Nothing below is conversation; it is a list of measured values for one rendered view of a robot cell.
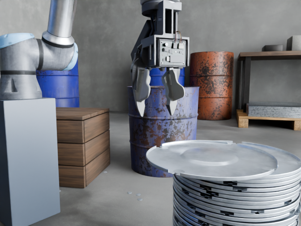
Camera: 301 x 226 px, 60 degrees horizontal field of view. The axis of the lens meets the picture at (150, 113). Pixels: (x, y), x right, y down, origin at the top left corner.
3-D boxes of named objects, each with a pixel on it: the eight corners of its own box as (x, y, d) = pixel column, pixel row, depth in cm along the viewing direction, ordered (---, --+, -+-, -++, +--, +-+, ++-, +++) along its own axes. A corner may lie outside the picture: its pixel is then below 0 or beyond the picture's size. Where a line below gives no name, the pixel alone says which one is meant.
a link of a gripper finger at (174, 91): (181, 118, 51) (171, 71, 49) (167, 114, 56) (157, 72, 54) (195, 113, 52) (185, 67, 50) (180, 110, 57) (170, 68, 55)
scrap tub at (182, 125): (200, 158, 172) (202, 85, 167) (193, 182, 132) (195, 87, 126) (140, 154, 184) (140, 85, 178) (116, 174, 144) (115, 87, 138)
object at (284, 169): (188, 139, 82) (188, 137, 82) (292, 148, 71) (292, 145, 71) (157, 168, 55) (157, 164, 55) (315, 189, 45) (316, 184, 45)
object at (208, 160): (187, 138, 81) (187, 135, 80) (291, 154, 63) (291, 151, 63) (119, 160, 58) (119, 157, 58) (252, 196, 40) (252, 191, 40)
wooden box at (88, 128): (110, 163, 162) (109, 107, 158) (84, 188, 125) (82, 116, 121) (51, 160, 169) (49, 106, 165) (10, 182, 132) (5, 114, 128)
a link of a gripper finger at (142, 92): (136, 116, 47) (148, 66, 47) (126, 112, 52) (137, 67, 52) (152, 119, 48) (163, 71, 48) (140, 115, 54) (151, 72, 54)
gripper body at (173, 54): (152, 69, 45) (152, -4, 44) (135, 71, 53) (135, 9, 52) (190, 69, 48) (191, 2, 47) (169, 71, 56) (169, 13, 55)
